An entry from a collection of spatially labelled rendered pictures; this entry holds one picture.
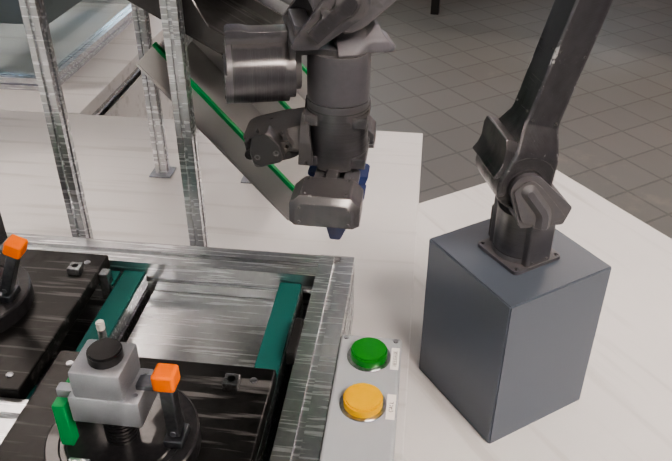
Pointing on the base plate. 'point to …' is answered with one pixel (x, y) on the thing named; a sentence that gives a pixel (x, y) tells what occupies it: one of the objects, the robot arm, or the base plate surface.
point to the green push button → (368, 352)
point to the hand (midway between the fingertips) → (336, 209)
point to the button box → (342, 450)
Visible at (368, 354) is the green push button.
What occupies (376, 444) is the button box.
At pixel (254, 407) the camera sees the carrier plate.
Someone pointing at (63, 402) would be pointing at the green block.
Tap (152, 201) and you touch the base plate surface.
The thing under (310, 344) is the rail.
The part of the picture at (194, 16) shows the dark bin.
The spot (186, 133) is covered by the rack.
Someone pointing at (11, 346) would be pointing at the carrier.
